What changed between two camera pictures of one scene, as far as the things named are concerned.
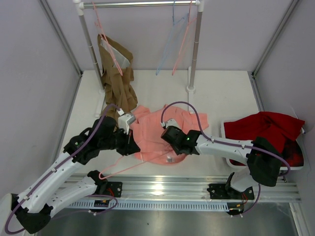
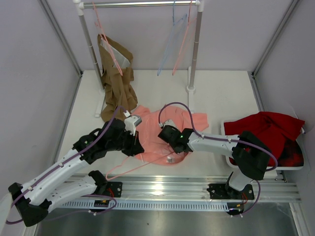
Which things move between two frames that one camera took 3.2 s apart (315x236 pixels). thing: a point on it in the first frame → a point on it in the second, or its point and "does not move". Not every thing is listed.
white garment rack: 80,5 does not move
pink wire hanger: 129,170 → 133,170
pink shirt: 146,131 does not move
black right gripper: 177,152 does not move
